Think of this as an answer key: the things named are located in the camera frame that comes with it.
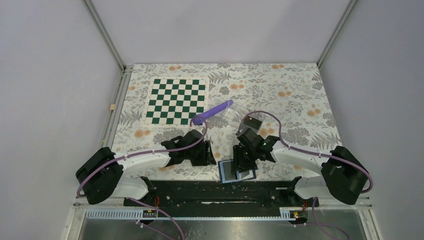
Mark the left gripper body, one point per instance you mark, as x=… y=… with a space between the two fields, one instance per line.
x=202 y=156

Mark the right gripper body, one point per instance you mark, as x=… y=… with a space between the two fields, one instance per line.
x=245 y=157

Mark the blue leather card holder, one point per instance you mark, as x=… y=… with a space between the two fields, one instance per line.
x=229 y=174

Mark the clear plastic card box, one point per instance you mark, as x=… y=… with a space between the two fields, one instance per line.
x=236 y=113

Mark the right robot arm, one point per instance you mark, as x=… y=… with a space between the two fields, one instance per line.
x=339 y=174

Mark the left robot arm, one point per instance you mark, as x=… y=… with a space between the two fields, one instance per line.
x=107 y=174

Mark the purple cylindrical tube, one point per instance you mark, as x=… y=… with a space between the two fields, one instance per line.
x=200 y=118

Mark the green white chessboard mat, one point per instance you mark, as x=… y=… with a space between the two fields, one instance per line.
x=173 y=102

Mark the floral tablecloth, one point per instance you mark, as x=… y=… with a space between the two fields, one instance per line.
x=294 y=93

